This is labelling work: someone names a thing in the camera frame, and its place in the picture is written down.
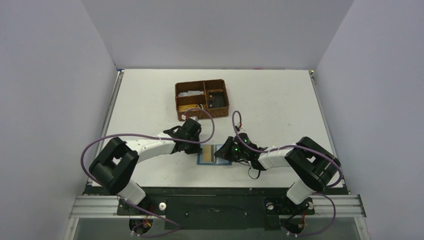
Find blue leather card holder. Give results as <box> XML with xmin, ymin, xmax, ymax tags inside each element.
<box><xmin>197</xmin><ymin>144</ymin><xmax>232</xmax><ymax>166</ymax></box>

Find gold card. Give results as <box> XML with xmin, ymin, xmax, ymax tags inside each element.
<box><xmin>202</xmin><ymin>145</ymin><xmax>215</xmax><ymax>164</ymax></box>
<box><xmin>178</xmin><ymin>104</ymin><xmax>204</xmax><ymax>112</ymax></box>

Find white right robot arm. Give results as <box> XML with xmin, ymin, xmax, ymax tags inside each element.
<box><xmin>214</xmin><ymin>133</ymin><xmax>342</xmax><ymax>205</ymax></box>

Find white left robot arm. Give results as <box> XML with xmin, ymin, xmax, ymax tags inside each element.
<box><xmin>88</xmin><ymin>117</ymin><xmax>202</xmax><ymax>205</ymax></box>

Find gold card in basket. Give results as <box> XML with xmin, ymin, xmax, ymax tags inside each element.
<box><xmin>178</xmin><ymin>104</ymin><xmax>204</xmax><ymax>112</ymax></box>

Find silver cards in basket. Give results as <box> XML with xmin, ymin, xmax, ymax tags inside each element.
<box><xmin>177</xmin><ymin>90</ymin><xmax>205</xmax><ymax>97</ymax></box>

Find black items in basket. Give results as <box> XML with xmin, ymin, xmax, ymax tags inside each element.
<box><xmin>208</xmin><ymin>91</ymin><xmax>227</xmax><ymax>109</ymax></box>

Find brown woven divided basket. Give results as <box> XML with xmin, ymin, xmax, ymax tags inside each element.
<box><xmin>174</xmin><ymin>79</ymin><xmax>230</xmax><ymax>121</ymax></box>

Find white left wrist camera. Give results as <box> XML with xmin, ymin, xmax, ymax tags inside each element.
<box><xmin>190</xmin><ymin>116</ymin><xmax>199</xmax><ymax>122</ymax></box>

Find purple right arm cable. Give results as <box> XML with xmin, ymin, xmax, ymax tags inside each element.
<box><xmin>231</xmin><ymin>110</ymin><xmax>344</xmax><ymax>238</ymax></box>

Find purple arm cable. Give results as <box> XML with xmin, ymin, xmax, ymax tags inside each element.
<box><xmin>80</xmin><ymin>107</ymin><xmax>216</xmax><ymax>239</ymax></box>
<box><xmin>231</xmin><ymin>110</ymin><xmax>344</xmax><ymax>238</ymax></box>

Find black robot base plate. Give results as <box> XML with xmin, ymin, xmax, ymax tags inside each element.
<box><xmin>82</xmin><ymin>185</ymin><xmax>316</xmax><ymax>231</ymax></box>

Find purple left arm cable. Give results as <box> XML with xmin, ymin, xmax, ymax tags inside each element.
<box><xmin>80</xmin><ymin>107</ymin><xmax>216</xmax><ymax>239</ymax></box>

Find aluminium frame rail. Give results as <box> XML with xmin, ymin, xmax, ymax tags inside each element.
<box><xmin>67</xmin><ymin>194</ymin><xmax>367</xmax><ymax>220</ymax></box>

